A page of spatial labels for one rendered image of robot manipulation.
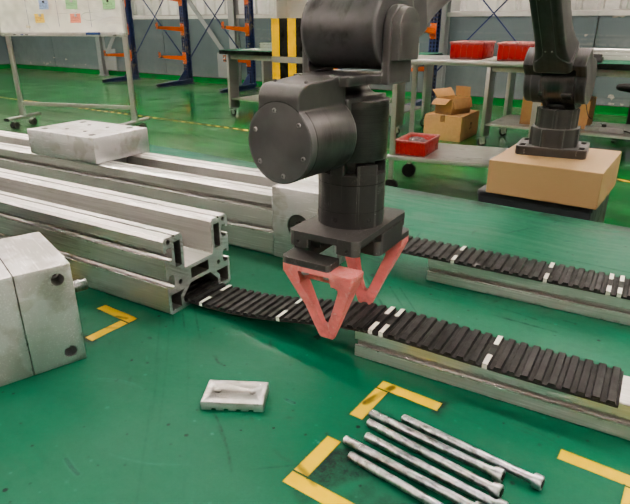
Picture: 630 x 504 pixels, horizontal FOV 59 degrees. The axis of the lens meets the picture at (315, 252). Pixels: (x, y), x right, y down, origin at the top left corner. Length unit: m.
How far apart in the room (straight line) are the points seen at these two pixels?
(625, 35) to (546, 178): 7.18
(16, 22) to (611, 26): 6.80
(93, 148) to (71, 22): 5.63
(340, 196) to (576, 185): 0.63
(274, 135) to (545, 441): 0.30
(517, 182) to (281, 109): 0.71
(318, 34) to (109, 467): 0.35
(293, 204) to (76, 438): 0.37
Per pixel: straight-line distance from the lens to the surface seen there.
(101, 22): 6.34
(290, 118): 0.39
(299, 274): 0.47
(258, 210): 0.73
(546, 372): 0.48
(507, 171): 1.05
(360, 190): 0.46
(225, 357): 0.53
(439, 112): 5.85
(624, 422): 0.49
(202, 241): 0.64
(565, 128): 1.11
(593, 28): 8.24
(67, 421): 0.49
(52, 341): 0.54
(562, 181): 1.03
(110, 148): 0.94
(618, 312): 0.65
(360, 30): 0.43
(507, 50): 3.61
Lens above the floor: 1.06
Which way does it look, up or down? 22 degrees down
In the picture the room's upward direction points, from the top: straight up
